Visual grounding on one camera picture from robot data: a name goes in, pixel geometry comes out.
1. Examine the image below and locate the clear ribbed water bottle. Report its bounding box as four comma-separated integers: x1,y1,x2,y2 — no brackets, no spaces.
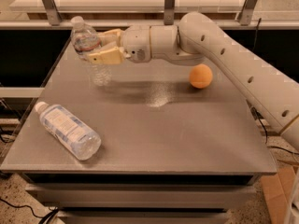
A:
71,16,111,86

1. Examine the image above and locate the black cable right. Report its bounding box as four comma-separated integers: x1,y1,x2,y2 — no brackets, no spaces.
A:
246,17,299,157

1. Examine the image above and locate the orange ball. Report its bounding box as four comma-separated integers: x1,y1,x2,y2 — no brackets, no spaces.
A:
189,64,213,89

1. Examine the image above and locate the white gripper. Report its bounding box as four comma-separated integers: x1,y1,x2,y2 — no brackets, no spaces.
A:
87,25,151,65

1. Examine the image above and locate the cardboard box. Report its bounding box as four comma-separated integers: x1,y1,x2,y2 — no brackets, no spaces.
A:
261,166,299,224

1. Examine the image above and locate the metal railing frame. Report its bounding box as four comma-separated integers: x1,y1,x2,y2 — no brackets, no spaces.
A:
0,0,299,30

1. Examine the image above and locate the blue labelled water bottle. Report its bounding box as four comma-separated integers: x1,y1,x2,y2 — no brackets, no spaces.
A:
35,102,102,161

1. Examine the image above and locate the black cable left floor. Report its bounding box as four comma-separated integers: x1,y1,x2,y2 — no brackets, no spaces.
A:
0,196,60,224

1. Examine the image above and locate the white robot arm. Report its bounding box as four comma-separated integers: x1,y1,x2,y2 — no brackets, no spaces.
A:
87,12,299,149

